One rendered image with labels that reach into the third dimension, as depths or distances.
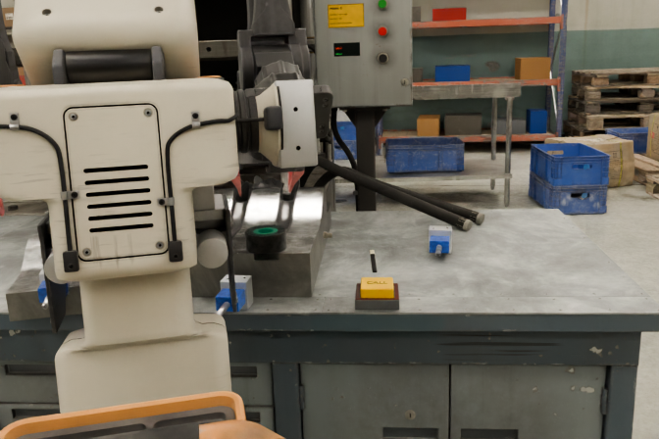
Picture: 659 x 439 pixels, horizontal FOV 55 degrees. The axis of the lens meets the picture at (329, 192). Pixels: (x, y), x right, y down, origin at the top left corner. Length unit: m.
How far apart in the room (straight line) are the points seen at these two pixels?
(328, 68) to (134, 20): 1.27
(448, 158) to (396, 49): 3.10
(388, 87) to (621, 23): 6.38
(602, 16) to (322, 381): 7.21
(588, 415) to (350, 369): 0.46
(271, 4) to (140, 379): 0.55
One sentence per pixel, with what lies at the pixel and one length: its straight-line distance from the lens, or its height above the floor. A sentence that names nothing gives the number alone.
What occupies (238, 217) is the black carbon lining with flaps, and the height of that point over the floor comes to 0.89.
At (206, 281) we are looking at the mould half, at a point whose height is 0.83.
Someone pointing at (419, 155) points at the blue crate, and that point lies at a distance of 5.01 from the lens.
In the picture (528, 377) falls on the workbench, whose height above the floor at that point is 0.64.
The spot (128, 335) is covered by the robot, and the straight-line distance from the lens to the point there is 0.86.
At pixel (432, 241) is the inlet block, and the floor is 0.84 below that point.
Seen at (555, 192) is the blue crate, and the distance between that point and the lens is 4.84.
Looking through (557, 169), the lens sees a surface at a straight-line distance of 4.80.
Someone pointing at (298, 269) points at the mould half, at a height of 0.86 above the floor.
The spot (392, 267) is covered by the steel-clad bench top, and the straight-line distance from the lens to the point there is 1.38.
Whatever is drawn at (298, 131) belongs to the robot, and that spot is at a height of 1.16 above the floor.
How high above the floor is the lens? 1.27
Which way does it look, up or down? 13 degrees down
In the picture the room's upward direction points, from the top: 2 degrees counter-clockwise
